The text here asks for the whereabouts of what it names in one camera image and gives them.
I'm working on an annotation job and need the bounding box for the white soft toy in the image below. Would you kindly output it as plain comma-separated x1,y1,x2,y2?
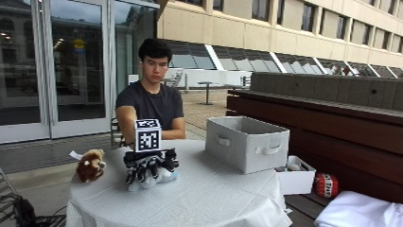
128,167,180,193

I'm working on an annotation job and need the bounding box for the white cube with black markers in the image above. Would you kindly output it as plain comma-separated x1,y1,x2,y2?
132,118,162,153

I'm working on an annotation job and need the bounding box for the brown soft toy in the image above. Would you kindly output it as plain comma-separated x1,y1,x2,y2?
68,148,108,183

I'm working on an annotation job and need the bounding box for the white tablecloth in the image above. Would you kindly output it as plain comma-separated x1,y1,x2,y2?
65,139,294,227

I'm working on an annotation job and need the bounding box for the metal chair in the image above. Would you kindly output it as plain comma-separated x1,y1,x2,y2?
109,117,128,149

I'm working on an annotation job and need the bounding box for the grey fabric storage box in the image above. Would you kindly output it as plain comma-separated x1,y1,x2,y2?
204,115,291,175

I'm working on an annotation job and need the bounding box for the the person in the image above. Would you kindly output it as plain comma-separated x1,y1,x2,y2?
114,38,188,152

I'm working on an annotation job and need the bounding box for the small white box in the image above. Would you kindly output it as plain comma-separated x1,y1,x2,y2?
274,154,318,196

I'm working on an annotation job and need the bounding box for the red and white striped ball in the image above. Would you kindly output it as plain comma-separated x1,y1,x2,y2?
314,172,341,200

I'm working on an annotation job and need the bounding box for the glass door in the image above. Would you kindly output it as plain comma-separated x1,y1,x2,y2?
0,0,118,145

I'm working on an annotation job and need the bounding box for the dark wooden bench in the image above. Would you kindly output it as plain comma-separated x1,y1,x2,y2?
225,89,403,227

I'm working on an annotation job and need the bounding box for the white cloth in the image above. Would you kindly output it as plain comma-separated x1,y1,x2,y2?
314,189,403,227

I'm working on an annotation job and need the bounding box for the round pedestal table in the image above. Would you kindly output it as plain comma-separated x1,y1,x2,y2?
197,80,216,106

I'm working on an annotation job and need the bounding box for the black wire chair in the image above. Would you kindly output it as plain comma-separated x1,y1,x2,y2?
0,168,68,227

